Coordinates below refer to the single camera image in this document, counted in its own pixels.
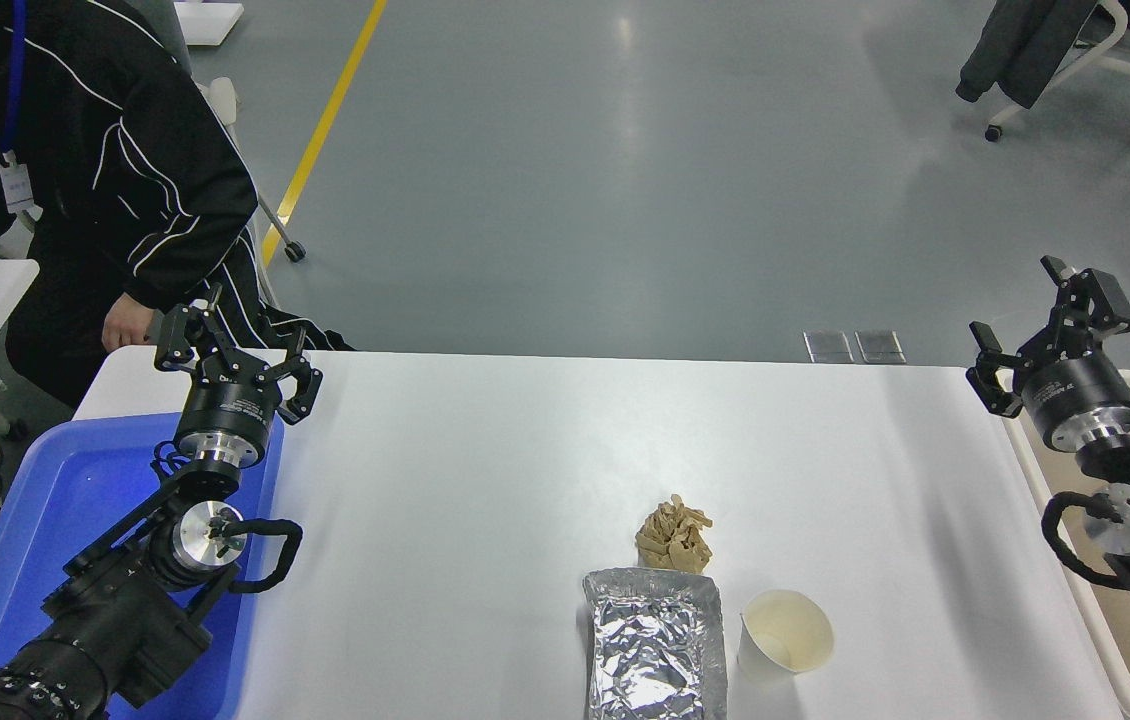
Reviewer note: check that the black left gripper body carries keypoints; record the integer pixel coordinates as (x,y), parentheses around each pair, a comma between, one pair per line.
(230,405)

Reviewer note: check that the white paper cup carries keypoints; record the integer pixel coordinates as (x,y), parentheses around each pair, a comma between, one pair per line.
(790,630)

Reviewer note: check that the dark grey jacket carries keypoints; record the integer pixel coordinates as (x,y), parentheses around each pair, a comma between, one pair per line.
(1015,50)

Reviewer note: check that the grey white wheeled chair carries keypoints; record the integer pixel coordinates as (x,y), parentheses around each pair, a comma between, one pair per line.
(220,100)

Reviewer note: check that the large pale bin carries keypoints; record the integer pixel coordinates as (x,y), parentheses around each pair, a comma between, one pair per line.
(1115,600)

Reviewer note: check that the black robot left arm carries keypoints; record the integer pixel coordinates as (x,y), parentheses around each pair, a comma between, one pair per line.
(115,620)

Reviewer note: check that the silver foil tray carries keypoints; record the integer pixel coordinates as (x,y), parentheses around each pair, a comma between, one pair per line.
(655,650)

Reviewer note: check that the person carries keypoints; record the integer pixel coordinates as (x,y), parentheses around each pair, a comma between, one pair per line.
(125,160)

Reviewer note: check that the silver floor socket plate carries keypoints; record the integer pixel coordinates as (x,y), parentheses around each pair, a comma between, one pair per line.
(880,346)
(829,347)

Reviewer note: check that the blue plastic tray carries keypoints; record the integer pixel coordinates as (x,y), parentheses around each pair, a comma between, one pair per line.
(35,520)

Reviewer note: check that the person's left hand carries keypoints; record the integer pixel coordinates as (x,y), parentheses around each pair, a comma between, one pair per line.
(130,325)

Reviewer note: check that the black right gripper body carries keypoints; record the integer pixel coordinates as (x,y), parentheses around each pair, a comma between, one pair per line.
(1080,390)

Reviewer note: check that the crumpled tan paper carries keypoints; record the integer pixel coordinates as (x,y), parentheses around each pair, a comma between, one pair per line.
(673,538)

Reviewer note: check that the white flat box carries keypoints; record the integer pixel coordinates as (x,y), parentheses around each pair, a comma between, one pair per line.
(207,20)

